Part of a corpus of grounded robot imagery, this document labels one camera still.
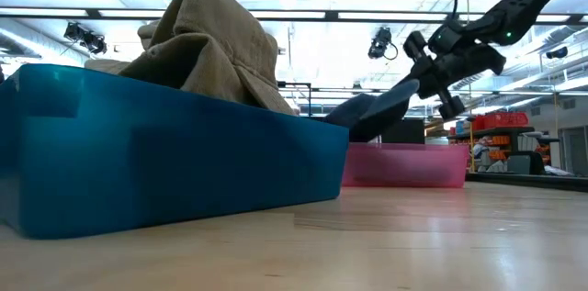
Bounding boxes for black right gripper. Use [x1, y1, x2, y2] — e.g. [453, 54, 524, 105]
[395, 29, 507, 121]

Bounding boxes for black screen panel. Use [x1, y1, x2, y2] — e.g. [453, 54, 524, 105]
[383, 118, 426, 145]

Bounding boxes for red plastic bin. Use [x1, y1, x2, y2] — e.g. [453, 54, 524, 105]
[340, 142, 470, 190]

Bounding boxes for red storage crates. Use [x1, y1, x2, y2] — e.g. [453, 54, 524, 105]
[472, 111, 529, 130]

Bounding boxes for dark storage shelf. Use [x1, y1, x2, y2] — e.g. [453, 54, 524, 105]
[447, 126, 561, 175]

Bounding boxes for black metal stand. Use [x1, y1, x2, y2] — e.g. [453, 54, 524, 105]
[277, 80, 313, 118]

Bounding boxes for black office chair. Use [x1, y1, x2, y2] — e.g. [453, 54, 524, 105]
[504, 151, 548, 176]

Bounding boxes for black ceiling device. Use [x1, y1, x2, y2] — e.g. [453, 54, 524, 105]
[545, 46, 570, 61]

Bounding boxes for blue plastic bin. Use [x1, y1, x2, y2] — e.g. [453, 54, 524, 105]
[0, 63, 350, 241]

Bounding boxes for black ceiling spotlight cluster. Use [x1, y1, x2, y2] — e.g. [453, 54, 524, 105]
[62, 21, 107, 56]

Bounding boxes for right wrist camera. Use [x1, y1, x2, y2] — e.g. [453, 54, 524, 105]
[427, 18, 463, 56]

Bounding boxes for black hanging camera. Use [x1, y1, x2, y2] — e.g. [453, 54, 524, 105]
[367, 27, 399, 62]

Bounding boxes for black aluminium table frame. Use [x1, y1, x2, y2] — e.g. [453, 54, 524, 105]
[464, 172, 588, 193]

